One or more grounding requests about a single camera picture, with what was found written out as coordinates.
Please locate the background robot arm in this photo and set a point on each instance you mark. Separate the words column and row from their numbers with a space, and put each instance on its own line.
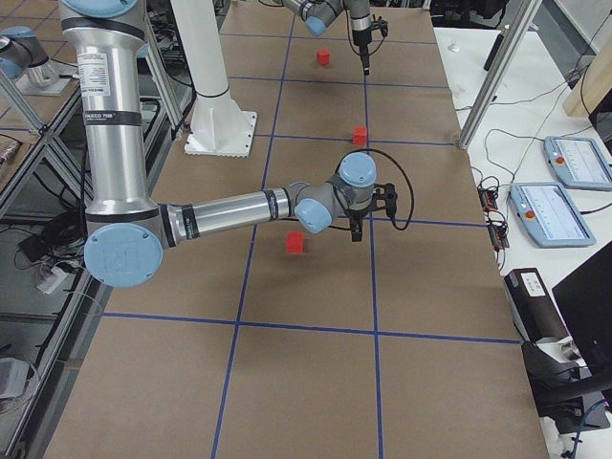
column 23, row 54

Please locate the teach pendant tablet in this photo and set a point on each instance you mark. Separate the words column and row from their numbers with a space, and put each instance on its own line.
column 550, row 216
column 578, row 162

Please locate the black box with label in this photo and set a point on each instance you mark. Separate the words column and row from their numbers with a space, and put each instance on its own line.
column 534, row 313

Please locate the near teach pendant tablet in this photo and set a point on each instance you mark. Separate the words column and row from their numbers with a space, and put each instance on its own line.
column 550, row 216

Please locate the aluminium frame post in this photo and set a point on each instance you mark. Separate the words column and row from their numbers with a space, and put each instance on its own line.
column 495, row 75

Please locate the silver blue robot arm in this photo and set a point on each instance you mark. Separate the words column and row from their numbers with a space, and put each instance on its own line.
column 128, row 231
column 318, row 16

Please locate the red block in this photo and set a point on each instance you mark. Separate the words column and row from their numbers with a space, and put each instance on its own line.
column 323, row 57
column 360, row 135
column 295, row 242

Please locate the black monitor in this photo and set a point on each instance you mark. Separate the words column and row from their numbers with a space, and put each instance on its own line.
column 584, row 301

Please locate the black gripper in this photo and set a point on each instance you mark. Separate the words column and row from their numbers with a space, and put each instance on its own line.
column 360, row 34
column 357, row 216

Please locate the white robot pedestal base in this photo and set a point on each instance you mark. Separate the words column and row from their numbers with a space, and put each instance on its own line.
column 218, row 126

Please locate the far teach pendant tablet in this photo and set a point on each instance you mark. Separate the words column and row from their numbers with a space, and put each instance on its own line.
column 578, row 162

